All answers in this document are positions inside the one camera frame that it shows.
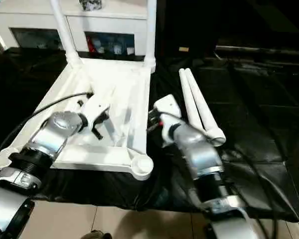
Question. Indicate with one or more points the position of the white plastic table top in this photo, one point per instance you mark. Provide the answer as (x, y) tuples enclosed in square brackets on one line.
[(119, 89)]

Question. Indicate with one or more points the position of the white plastic table leg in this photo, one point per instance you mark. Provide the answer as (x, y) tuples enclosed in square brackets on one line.
[(192, 102), (207, 114), (150, 35), (65, 35)]

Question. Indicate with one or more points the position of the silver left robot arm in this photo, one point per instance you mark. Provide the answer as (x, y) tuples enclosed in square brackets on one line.
[(40, 149)]

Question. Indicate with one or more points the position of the small white jar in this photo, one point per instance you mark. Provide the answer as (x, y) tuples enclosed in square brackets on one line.
[(117, 48), (130, 50)]

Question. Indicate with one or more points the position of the small yellow label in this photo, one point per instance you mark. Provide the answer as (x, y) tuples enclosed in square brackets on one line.
[(184, 49)]

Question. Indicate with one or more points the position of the red bottle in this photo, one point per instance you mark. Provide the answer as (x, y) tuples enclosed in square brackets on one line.
[(91, 45)]

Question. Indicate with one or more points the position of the white sideboard cabinet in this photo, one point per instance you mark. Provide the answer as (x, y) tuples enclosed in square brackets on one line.
[(114, 22)]

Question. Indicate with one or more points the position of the black plastic mat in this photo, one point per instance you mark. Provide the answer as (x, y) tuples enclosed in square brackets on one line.
[(259, 124)]

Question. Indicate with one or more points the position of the grey crumpled object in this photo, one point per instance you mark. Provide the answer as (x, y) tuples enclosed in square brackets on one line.
[(90, 5)]

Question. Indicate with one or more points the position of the black low shelf board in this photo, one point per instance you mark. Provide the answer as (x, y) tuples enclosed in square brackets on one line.
[(261, 51)]

